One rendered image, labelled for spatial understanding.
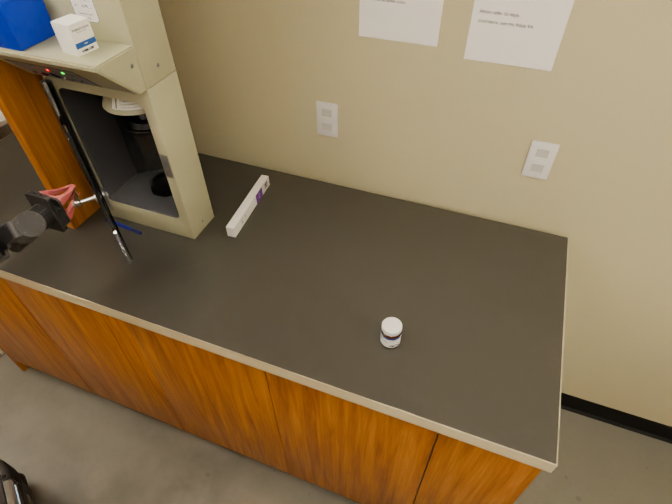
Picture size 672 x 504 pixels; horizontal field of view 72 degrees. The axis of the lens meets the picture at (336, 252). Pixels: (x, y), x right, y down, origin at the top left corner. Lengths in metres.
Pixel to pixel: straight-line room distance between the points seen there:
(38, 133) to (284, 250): 0.72
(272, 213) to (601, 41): 0.97
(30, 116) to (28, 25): 0.31
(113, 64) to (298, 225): 0.66
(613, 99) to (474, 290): 0.57
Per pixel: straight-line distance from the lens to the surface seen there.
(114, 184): 1.57
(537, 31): 1.27
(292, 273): 1.29
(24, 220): 1.15
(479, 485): 1.37
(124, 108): 1.31
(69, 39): 1.14
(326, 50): 1.40
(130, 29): 1.14
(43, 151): 1.50
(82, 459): 2.27
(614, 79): 1.32
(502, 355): 1.19
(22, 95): 1.45
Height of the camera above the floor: 1.90
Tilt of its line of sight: 46 degrees down
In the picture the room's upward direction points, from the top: 1 degrees counter-clockwise
